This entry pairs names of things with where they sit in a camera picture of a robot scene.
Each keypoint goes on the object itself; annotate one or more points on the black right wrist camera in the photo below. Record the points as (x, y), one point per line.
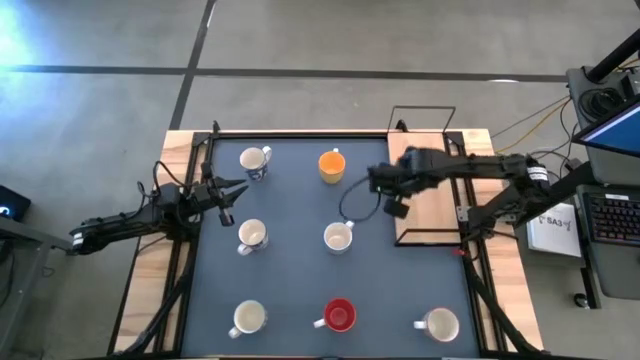
(397, 207)

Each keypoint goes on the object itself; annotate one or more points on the black pole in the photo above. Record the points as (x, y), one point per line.
(615, 56)

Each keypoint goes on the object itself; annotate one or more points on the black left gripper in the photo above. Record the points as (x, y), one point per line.
(209, 195)

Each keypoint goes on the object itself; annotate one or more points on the black caster wheel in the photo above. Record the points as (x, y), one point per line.
(581, 300)

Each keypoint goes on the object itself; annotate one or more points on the black diagonal strut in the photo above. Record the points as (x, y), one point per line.
(570, 185)

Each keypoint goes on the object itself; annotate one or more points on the white mug with reddish outside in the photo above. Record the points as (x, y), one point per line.
(442, 325)

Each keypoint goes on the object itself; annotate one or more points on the black device with blue light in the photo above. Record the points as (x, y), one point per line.
(12, 202)

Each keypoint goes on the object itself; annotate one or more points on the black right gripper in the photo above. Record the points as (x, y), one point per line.
(407, 172)

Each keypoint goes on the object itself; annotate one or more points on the black keyboard with coloured keys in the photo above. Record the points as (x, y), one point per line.
(615, 217)

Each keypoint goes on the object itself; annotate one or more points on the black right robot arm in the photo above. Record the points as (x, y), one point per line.
(495, 165)

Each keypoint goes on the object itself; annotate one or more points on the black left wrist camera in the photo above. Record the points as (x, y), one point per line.
(226, 217)

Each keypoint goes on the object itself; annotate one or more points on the laptop with blue screen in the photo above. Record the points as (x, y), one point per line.
(615, 132)

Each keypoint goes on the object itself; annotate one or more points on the teal-rimmed red striped mug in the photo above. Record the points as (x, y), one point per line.
(249, 317)

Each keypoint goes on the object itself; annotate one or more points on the grey metal stand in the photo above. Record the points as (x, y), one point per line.
(25, 240)

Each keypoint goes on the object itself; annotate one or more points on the orange mug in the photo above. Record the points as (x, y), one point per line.
(331, 166)

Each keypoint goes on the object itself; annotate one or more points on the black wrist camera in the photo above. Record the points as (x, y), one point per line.
(397, 207)
(226, 217)

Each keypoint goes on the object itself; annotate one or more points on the black aluminium table frame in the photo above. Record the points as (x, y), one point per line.
(300, 134)

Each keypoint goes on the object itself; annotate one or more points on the grey equipment cart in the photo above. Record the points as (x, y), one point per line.
(615, 172)

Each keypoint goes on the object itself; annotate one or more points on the small red clip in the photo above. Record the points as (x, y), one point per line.
(458, 251)

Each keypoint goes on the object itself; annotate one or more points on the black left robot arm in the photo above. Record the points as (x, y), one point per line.
(125, 222)

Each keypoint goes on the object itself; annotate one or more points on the plain white mug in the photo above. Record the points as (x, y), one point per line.
(337, 237)

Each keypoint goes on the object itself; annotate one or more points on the grey table mat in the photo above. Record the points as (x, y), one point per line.
(300, 280)

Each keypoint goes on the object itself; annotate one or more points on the blue floral white mug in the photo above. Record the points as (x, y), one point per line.
(252, 159)

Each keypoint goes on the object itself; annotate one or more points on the white SA3 labelled box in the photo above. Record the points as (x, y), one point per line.
(552, 235)

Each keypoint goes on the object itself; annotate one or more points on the silver metal bracket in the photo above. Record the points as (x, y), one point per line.
(463, 213)

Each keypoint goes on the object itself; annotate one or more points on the red white lattice mug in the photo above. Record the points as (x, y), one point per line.
(251, 234)

